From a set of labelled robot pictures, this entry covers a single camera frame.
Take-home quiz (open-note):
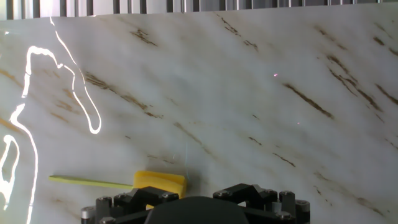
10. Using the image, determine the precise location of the yellow sponge brush green handle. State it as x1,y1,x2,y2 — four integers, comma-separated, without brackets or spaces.
49,170,187,210

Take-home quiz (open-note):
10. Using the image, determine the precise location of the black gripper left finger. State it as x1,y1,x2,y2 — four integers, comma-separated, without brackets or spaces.
80,185,180,224

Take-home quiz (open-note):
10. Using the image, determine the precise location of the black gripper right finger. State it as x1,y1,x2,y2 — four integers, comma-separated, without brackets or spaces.
213,183,311,224

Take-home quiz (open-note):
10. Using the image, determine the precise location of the white marble pattern board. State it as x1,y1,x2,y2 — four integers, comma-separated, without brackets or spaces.
0,2,398,224

